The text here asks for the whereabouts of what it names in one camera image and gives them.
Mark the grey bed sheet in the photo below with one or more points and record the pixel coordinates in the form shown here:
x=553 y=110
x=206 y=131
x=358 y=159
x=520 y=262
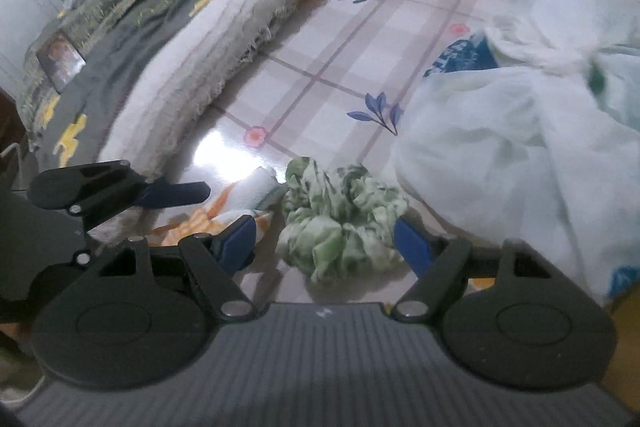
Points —
x=125 y=57

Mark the orange white knotted cloth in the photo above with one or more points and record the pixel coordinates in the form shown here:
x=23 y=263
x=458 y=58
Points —
x=250 y=187

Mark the picture card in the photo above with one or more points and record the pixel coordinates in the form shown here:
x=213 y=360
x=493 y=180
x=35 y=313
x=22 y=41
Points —
x=60 y=59

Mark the white plastic bag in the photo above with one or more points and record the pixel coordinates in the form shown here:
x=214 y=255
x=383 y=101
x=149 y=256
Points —
x=500 y=147

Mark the plaid floral mat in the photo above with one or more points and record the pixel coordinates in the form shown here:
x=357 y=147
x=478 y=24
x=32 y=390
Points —
x=340 y=72

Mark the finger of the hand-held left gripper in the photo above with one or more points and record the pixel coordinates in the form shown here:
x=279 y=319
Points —
x=175 y=194

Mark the blue wet wipes pack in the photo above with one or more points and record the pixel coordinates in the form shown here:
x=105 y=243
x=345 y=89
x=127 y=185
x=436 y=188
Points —
x=455 y=54

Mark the green white scrunchie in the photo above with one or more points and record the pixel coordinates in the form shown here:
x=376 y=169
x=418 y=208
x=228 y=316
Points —
x=335 y=227

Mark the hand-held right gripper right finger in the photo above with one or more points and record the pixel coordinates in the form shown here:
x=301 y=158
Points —
x=412 y=247

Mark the white rolled blanket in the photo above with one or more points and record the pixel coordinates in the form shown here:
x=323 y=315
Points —
x=225 y=37

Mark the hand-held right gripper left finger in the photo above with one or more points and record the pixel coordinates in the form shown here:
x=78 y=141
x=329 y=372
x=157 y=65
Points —
x=235 y=242

